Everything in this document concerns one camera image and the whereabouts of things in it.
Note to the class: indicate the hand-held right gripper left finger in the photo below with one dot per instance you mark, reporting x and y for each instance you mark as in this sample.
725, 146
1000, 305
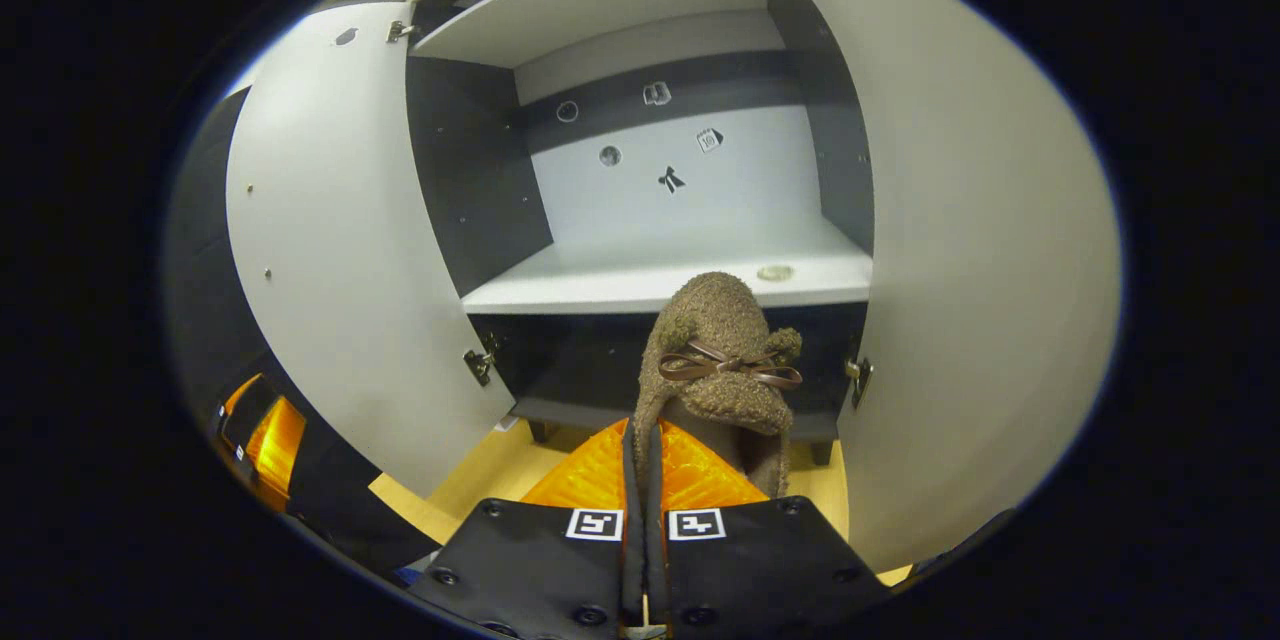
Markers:
630, 560

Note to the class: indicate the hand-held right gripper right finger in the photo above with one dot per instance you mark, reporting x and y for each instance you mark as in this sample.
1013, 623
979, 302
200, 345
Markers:
657, 560

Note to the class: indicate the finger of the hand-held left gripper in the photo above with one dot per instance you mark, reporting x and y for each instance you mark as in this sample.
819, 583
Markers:
245, 405
278, 450

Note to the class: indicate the grey shoe cabinet door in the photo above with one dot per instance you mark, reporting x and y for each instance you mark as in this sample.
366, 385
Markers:
980, 250
340, 220

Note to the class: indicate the brown fuzzy shoe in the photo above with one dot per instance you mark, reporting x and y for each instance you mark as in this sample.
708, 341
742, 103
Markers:
715, 320

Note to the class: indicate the grey shoe cabinet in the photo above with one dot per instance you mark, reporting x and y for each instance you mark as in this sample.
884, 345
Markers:
750, 190

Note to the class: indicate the metal door hinge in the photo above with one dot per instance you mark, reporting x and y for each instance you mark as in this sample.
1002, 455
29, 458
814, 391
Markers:
400, 31
858, 380
480, 362

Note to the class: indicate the grey cabinet shelf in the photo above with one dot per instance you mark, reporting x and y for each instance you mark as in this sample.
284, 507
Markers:
600, 280
620, 0

